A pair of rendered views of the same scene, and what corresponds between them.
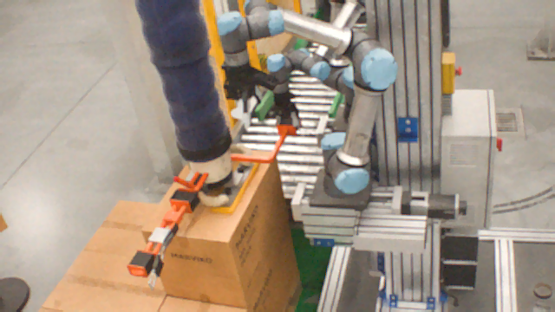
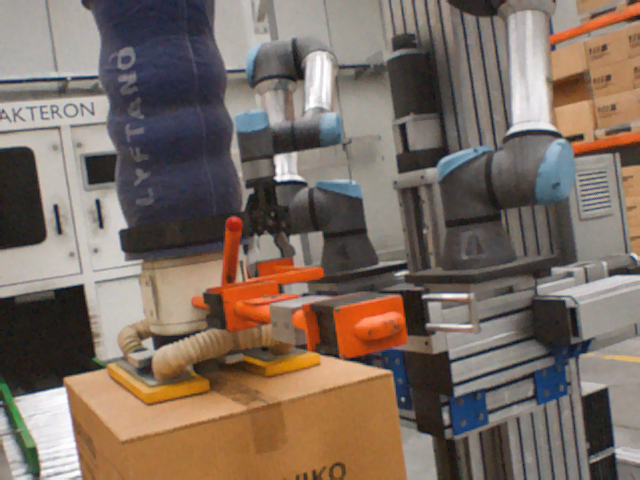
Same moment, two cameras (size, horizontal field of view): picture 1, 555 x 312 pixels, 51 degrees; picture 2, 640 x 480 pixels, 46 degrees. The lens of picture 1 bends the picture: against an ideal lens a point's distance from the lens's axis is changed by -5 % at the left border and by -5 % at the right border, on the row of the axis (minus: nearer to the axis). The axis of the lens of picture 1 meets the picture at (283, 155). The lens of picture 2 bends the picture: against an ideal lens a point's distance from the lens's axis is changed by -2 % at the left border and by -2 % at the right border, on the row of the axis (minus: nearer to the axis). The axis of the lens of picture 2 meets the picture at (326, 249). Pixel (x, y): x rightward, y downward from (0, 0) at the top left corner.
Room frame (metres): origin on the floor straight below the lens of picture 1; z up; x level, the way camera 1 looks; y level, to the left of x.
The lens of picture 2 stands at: (1.08, 1.17, 1.18)
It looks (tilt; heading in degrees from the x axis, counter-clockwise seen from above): 3 degrees down; 310
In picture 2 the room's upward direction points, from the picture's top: 8 degrees counter-clockwise
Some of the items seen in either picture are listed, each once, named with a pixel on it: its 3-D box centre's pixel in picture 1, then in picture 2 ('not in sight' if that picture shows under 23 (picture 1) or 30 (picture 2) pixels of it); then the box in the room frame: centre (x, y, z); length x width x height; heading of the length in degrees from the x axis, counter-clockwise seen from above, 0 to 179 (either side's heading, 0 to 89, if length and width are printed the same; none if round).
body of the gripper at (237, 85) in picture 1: (238, 79); not in sight; (1.68, 0.09, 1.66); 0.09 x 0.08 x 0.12; 70
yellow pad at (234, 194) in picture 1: (235, 183); (255, 345); (2.07, 0.23, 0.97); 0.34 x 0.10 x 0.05; 156
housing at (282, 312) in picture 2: (160, 238); (305, 319); (1.69, 0.50, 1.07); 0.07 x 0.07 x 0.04; 66
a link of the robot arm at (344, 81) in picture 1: (355, 84); (338, 204); (2.31, -0.36, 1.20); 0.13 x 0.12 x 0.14; 32
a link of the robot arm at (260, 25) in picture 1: (264, 22); not in sight; (1.70, -0.01, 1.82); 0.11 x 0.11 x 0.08; 6
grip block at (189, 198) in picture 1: (185, 200); (243, 304); (1.88, 0.42, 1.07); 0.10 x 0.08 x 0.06; 66
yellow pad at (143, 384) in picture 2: not in sight; (151, 367); (2.15, 0.40, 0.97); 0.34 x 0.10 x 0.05; 156
